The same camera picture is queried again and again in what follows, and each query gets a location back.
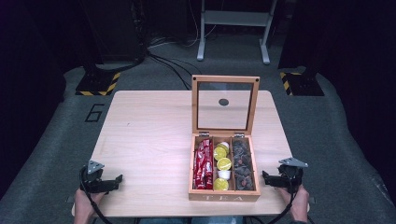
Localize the wooden tea box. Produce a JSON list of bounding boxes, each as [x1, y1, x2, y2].
[[188, 74, 262, 203]]

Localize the bundle of floor cables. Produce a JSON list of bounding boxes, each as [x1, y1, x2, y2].
[[146, 34, 204, 91]]

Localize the person's right hand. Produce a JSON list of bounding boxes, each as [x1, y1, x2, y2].
[[277, 184, 311, 224]]

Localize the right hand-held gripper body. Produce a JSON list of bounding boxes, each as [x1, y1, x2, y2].
[[277, 157, 309, 191]]

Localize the dark curtain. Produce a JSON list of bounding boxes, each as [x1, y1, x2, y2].
[[0, 0, 82, 200], [279, 0, 396, 188]]

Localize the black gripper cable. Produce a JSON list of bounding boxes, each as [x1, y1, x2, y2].
[[266, 185, 297, 224], [78, 167, 114, 224]]

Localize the row of red packets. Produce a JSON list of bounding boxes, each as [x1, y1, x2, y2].
[[192, 138, 215, 190]]

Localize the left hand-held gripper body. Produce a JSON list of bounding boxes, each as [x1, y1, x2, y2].
[[79, 160, 110, 194]]

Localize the pile of dark packets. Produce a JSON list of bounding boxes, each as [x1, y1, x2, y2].
[[232, 139, 255, 191]]

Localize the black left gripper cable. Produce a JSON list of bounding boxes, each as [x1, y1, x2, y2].
[[78, 167, 114, 224]]

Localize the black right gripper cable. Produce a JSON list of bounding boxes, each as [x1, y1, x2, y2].
[[266, 185, 297, 224]]

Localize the white metal stand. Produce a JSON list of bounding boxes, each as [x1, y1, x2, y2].
[[196, 0, 278, 65]]

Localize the person's left hand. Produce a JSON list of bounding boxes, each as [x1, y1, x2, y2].
[[72, 188, 107, 224]]

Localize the black striped stand base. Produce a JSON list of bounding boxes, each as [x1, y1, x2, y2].
[[75, 70, 122, 97], [278, 71, 325, 97]]

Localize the person's blue jeans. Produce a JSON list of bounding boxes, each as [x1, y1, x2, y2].
[[138, 217, 245, 224]]

